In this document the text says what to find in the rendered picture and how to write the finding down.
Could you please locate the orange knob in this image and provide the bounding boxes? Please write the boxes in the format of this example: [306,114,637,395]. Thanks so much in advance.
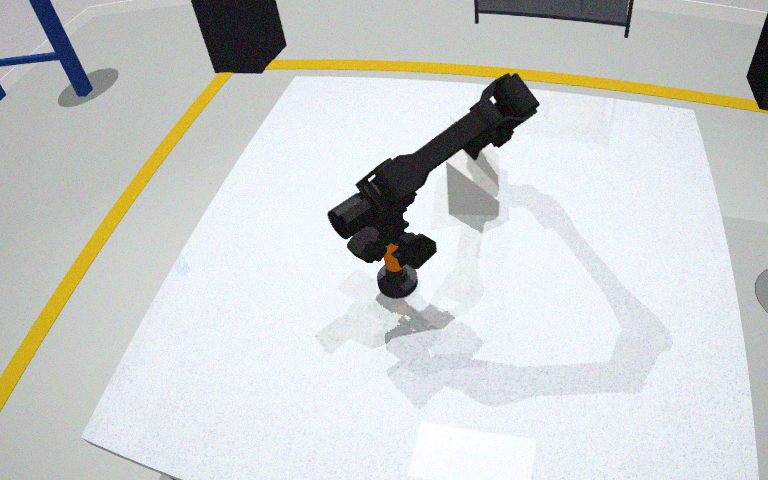
[384,243,404,272]

